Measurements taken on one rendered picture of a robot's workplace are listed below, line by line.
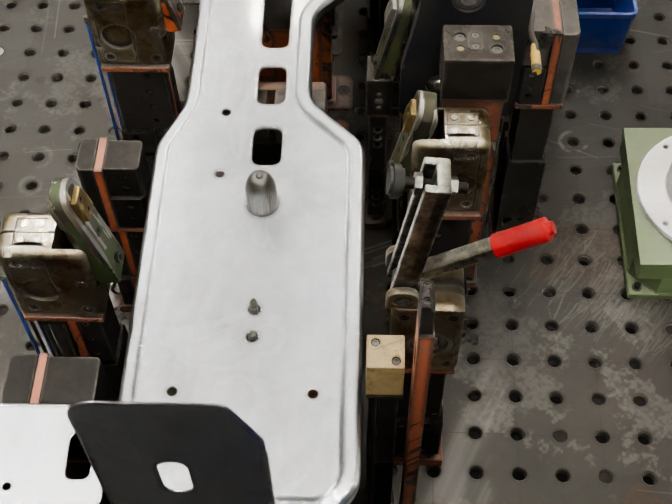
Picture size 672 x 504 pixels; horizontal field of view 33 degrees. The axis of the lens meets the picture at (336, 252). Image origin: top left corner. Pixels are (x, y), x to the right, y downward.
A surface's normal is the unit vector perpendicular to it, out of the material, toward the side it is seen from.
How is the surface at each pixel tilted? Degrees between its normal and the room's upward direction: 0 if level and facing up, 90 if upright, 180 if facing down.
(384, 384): 90
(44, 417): 0
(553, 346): 0
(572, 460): 0
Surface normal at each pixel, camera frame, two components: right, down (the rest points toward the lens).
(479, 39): -0.01, -0.56
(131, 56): -0.03, 0.83
